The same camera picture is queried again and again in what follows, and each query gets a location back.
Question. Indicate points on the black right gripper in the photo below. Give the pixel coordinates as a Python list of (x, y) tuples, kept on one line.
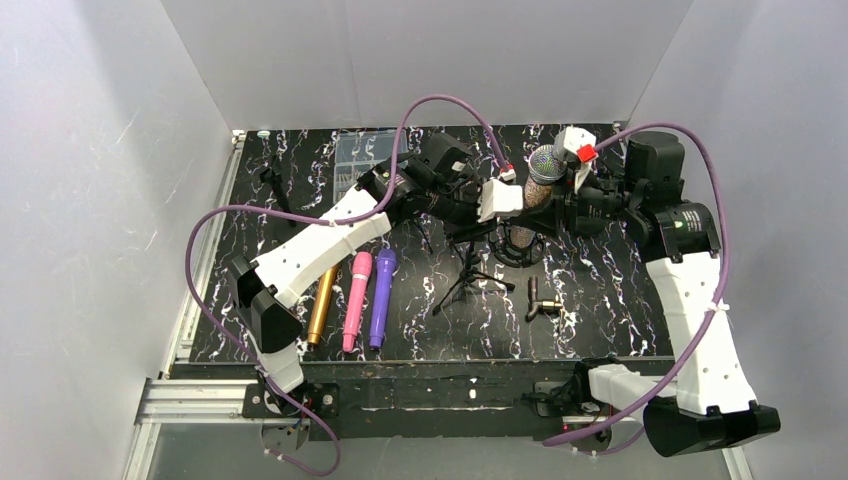
[(566, 214)]

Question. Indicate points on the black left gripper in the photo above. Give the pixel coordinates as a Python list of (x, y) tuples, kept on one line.
[(469, 216)]

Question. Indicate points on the black shock-mount stand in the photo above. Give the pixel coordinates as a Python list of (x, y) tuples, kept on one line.
[(475, 255)]

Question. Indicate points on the glitter silver microphone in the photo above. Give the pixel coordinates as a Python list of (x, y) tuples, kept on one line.
[(543, 173)]

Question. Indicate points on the purple microphone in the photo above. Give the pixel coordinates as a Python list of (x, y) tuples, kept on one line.
[(385, 266)]

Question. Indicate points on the pink microphone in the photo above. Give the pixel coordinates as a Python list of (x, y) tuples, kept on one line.
[(361, 271)]

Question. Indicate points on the gold microphone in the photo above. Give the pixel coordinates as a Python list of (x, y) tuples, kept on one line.
[(321, 305)]

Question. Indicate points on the black round-base mic stand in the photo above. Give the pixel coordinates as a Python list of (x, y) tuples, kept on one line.
[(272, 176)]

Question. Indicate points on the black tripod mic stand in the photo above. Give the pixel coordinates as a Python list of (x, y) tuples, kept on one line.
[(420, 228)]

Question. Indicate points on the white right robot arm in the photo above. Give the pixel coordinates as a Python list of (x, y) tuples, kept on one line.
[(705, 401)]

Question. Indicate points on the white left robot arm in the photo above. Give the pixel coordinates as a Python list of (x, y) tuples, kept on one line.
[(437, 181)]

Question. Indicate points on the clear plastic parts box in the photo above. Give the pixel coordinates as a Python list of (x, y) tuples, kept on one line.
[(356, 152)]

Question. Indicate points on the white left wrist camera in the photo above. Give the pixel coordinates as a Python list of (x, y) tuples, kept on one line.
[(501, 197)]

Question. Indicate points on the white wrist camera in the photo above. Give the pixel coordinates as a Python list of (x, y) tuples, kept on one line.
[(574, 149), (501, 197)]

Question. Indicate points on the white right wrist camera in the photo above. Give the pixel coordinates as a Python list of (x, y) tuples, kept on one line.
[(574, 149)]

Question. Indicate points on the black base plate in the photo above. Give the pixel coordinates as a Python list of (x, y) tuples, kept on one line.
[(497, 398)]

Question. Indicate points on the aluminium rail frame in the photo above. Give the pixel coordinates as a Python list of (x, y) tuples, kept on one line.
[(227, 429)]

